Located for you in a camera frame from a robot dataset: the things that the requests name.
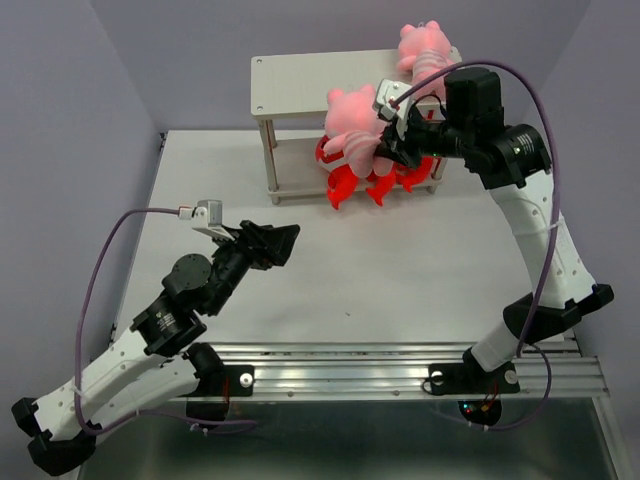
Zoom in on red shark plush white belly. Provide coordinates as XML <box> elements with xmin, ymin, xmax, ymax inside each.
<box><xmin>395</xmin><ymin>156</ymin><xmax>442</xmax><ymax>193</ymax></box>

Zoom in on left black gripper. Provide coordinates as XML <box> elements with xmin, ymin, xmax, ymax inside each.
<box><xmin>207</xmin><ymin>220</ymin><xmax>301</xmax><ymax>316</ymax></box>

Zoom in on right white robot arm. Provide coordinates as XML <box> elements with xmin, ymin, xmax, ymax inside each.
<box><xmin>374</xmin><ymin>67</ymin><xmax>614</xmax><ymax>390</ymax></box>

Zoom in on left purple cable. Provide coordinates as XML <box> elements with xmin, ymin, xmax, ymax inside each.
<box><xmin>72</xmin><ymin>206</ymin><xmax>259</xmax><ymax>436</ymax></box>

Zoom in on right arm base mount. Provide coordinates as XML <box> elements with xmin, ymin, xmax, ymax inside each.
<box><xmin>421</xmin><ymin>351</ymin><xmax>521</xmax><ymax>427</ymax></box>

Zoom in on purple cable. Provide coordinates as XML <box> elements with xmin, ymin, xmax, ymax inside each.
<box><xmin>72</xmin><ymin>206</ymin><xmax>259</xmax><ymax>436</ymax></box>
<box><xmin>389</xmin><ymin>60</ymin><xmax>560</xmax><ymax>434</ymax></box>

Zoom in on white two-tier shelf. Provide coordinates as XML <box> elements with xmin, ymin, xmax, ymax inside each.
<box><xmin>248</xmin><ymin>46</ymin><xmax>479</xmax><ymax>206</ymax></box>

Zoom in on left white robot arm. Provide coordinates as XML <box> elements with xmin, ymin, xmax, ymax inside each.
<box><xmin>11</xmin><ymin>220</ymin><xmax>300</xmax><ymax>476</ymax></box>

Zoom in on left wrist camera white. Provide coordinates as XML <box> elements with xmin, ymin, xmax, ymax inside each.
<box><xmin>178</xmin><ymin>199</ymin><xmax>231</xmax><ymax>241</ymax></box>

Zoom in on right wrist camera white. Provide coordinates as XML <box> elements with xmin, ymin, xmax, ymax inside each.
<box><xmin>373</xmin><ymin>79</ymin><xmax>412</xmax><ymax>137</ymax></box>

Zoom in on red plush purple horn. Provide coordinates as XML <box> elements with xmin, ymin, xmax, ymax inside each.
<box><xmin>314</xmin><ymin>135</ymin><xmax>359</xmax><ymax>210</ymax></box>

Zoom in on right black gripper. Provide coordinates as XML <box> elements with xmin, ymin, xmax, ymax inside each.
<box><xmin>370</xmin><ymin>107</ymin><xmax>473</xmax><ymax>170</ymax></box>

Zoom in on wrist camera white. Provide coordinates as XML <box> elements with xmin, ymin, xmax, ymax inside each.
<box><xmin>178</xmin><ymin>199</ymin><xmax>231</xmax><ymax>241</ymax></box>
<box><xmin>373</xmin><ymin>79</ymin><xmax>412</xmax><ymax>137</ymax></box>

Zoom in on red shark plush toy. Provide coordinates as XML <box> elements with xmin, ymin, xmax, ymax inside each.
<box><xmin>365</xmin><ymin>170</ymin><xmax>396</xmax><ymax>207</ymax></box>

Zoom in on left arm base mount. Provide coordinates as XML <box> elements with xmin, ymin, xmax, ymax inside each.
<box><xmin>182</xmin><ymin>343</ymin><xmax>255</xmax><ymax>434</ymax></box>

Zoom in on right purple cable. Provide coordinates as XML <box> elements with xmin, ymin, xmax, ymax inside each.
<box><xmin>389</xmin><ymin>60</ymin><xmax>560</xmax><ymax>434</ymax></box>

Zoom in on pink striped plush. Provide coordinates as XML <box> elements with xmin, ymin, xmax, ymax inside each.
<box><xmin>396</xmin><ymin>20</ymin><xmax>454</xmax><ymax>86</ymax></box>
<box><xmin>323</xmin><ymin>84</ymin><xmax>393</xmax><ymax>179</ymax></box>

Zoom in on aluminium rail frame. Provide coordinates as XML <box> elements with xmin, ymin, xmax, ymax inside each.
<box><xmin>78</xmin><ymin>131</ymin><xmax>636</xmax><ymax>479</ymax></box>

